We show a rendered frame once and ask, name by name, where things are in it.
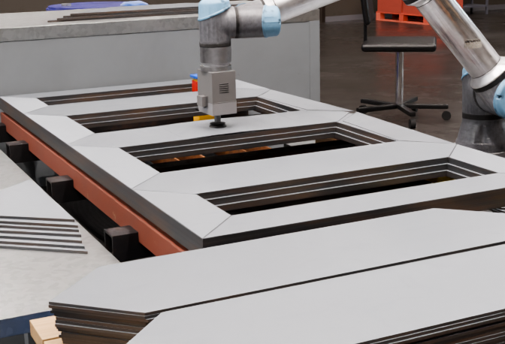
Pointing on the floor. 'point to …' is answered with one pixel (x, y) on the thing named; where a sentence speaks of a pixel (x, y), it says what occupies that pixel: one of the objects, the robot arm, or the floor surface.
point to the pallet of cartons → (391, 6)
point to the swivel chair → (373, 43)
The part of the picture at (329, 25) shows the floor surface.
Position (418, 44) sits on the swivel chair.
